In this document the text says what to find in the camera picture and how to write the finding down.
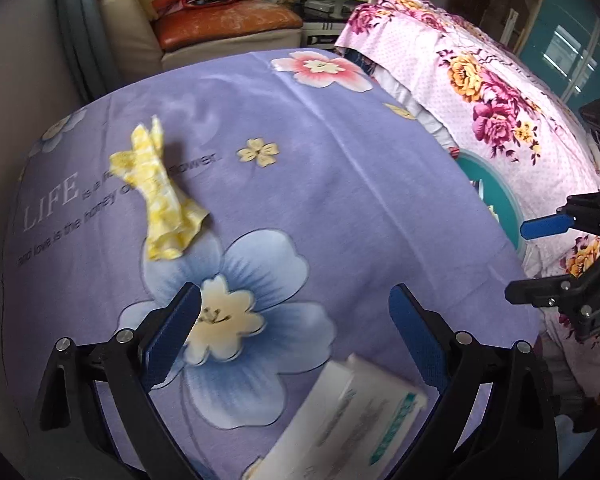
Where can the pink floral quilt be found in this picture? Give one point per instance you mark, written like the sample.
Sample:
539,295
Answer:
476,98

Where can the teal plastic trash bin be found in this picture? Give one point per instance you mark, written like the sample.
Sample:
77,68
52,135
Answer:
496,195

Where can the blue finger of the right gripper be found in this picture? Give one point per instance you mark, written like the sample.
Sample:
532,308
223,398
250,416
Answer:
546,226
553,291

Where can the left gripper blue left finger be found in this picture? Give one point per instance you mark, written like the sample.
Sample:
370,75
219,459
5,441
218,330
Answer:
164,334

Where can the orange leather seat cushion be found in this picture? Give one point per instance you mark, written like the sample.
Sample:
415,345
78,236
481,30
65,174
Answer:
208,23

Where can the purple floral bed sheet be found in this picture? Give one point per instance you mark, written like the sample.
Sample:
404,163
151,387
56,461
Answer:
319,201

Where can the teal cabinet with glass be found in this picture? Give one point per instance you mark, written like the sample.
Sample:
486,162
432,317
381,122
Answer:
563,50

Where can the beige sofa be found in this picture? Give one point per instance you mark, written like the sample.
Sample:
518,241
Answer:
147,37

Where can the white mask package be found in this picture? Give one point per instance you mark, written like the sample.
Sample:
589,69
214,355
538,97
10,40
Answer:
351,425

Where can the black electronics stack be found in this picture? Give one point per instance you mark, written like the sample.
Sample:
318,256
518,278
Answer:
324,21

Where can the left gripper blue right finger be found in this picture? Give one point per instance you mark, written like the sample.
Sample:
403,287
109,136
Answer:
424,333

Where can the yellow crumpled napkin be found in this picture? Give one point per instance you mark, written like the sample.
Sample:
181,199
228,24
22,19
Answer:
173,218

